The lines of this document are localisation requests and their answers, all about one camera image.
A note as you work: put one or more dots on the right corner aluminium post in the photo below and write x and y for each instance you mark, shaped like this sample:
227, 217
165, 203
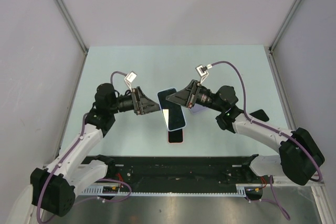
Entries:
284, 25

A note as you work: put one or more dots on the white slotted cable duct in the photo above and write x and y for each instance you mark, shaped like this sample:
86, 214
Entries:
216, 190

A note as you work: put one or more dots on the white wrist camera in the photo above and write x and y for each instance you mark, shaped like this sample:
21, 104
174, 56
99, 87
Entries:
129, 78
203, 72

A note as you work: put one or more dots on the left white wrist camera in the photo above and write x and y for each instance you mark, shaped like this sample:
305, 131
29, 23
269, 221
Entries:
129, 78

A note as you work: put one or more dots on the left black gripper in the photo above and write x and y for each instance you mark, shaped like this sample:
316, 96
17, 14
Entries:
143, 105

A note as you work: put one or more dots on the pink phone case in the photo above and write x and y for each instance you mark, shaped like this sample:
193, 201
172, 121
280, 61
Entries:
175, 142

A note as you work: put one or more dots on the purple phone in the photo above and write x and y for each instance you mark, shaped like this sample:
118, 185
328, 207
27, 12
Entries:
175, 136

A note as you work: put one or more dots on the light blue phone case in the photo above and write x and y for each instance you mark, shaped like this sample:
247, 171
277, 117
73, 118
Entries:
183, 119

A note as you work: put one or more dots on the black phone right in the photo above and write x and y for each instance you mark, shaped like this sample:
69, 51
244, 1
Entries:
260, 115

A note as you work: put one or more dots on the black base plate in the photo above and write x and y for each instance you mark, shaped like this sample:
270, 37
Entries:
223, 169

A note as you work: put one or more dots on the right side aluminium rail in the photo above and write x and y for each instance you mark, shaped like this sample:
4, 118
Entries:
281, 90

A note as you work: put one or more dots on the lavender phone case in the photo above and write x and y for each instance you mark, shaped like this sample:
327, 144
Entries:
196, 109

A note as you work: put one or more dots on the left corner aluminium post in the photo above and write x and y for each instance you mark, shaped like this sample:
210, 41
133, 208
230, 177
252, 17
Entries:
71, 25

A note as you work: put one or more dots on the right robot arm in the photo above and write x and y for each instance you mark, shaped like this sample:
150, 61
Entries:
300, 158

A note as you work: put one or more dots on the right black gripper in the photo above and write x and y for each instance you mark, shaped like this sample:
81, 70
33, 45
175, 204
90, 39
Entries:
187, 96

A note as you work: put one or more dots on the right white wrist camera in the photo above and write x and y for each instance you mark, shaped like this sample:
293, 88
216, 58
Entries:
203, 72

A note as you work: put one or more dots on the corner aluminium post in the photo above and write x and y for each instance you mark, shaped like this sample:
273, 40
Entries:
71, 25
284, 25

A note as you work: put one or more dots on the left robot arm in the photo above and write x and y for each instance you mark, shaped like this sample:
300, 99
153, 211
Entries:
56, 187

